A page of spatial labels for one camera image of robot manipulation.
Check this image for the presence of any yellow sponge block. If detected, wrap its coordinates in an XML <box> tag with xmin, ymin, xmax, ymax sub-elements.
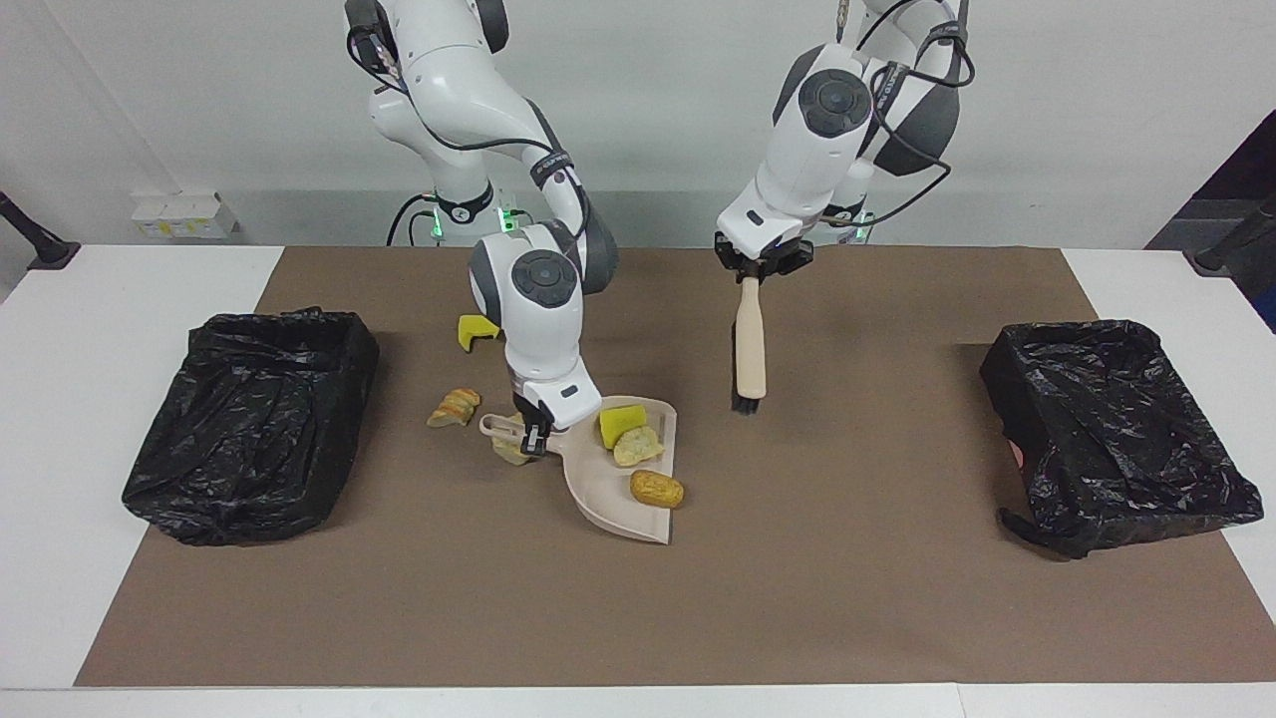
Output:
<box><xmin>598</xmin><ymin>406</ymin><xmax>649</xmax><ymax>450</ymax></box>

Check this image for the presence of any beige plastic dustpan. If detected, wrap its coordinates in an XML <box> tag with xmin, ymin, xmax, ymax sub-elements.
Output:
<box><xmin>479</xmin><ymin>396</ymin><xmax>680</xmax><ymax>545</ymax></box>

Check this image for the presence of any pale ridged bread piece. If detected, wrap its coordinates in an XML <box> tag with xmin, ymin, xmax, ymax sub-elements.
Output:
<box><xmin>612</xmin><ymin>426</ymin><xmax>665</xmax><ymax>468</ymax></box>

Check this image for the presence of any beige brush with black bristles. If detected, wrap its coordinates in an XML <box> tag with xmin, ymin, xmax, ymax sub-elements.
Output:
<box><xmin>731</xmin><ymin>275</ymin><xmax>770</xmax><ymax>415</ymax></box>

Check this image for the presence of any brown bread roll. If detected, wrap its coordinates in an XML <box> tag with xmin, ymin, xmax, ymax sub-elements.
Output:
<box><xmin>630</xmin><ymin>470</ymin><xmax>686</xmax><ymax>510</ymax></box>

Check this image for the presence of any black bag lined bin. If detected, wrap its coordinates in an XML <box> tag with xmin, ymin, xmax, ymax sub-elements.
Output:
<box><xmin>979</xmin><ymin>319</ymin><xmax>1265</xmax><ymax>559</ymax></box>
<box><xmin>122</xmin><ymin>307</ymin><xmax>380</xmax><ymax>546</ymax></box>

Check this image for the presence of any striped orange bread piece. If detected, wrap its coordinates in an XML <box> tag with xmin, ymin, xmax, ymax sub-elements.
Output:
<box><xmin>427</xmin><ymin>388</ymin><xmax>481</xmax><ymax>429</ymax></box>

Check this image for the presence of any brown table mat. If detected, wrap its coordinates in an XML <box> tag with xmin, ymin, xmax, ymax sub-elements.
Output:
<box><xmin>75</xmin><ymin>246</ymin><xmax>1276</xmax><ymax>687</ymax></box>

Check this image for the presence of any black stand leg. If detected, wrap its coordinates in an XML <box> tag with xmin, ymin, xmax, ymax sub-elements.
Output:
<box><xmin>1186</xmin><ymin>194</ymin><xmax>1276</xmax><ymax>275</ymax></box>
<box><xmin>0</xmin><ymin>189</ymin><xmax>81</xmax><ymax>270</ymax></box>

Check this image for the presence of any dark cabinet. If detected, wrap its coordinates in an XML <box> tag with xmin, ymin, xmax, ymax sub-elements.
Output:
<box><xmin>1146</xmin><ymin>110</ymin><xmax>1276</xmax><ymax>330</ymax></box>

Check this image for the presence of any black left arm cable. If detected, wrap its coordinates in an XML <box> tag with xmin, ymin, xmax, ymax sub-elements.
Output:
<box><xmin>817</xmin><ymin>0</ymin><xmax>975</xmax><ymax>230</ymax></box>

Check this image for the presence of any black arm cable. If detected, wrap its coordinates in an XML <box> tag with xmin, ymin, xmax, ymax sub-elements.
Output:
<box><xmin>817</xmin><ymin>0</ymin><xmax>975</xmax><ymax>230</ymax></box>
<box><xmin>347</xmin><ymin>0</ymin><xmax>591</xmax><ymax>232</ymax></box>

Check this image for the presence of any black right base cable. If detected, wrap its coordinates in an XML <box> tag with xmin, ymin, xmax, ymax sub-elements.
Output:
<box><xmin>387</xmin><ymin>192</ymin><xmax>440</xmax><ymax>247</ymax></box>

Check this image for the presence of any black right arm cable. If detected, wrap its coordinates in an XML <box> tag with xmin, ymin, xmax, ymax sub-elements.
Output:
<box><xmin>347</xmin><ymin>0</ymin><xmax>591</xmax><ymax>232</ymax></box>

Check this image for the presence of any white wall power box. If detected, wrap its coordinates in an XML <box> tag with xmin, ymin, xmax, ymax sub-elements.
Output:
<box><xmin>132</xmin><ymin>192</ymin><xmax>240</xmax><ymax>240</ymax></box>

